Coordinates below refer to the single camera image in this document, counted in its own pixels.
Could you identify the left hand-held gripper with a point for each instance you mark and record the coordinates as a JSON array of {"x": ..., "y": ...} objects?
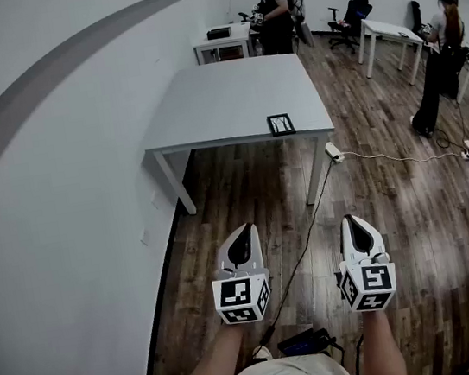
[{"x": 235, "y": 293}]

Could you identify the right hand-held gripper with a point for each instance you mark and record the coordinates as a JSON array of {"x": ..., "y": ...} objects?
[{"x": 379, "y": 278}]

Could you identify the black picture frame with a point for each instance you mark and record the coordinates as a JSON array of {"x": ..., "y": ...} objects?
[{"x": 281, "y": 125}]

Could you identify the person's left forearm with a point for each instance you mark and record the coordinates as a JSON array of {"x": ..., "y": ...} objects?
[{"x": 217, "y": 364}]

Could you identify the person's right forearm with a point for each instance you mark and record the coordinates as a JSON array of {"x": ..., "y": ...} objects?
[{"x": 381, "y": 348}]

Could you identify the person's left white shoe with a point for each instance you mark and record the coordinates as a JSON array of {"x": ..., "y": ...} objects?
[{"x": 261, "y": 354}]

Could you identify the white power strip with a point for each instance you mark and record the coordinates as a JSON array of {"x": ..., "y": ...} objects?
[
  {"x": 334, "y": 152},
  {"x": 468, "y": 151}
]

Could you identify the black waist pack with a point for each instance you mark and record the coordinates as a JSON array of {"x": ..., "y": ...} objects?
[{"x": 303, "y": 342}]

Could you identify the grey table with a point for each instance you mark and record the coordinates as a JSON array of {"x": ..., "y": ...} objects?
[{"x": 226, "y": 100}]

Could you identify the small white table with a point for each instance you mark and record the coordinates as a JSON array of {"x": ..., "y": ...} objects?
[{"x": 233, "y": 34}]

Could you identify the black box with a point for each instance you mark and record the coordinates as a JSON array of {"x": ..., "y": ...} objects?
[{"x": 218, "y": 33}]

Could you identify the black office chair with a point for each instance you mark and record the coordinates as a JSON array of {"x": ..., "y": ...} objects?
[{"x": 355, "y": 17}]

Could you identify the wall socket plate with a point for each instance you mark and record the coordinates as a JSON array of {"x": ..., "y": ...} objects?
[
  {"x": 144, "y": 237},
  {"x": 155, "y": 201}
]

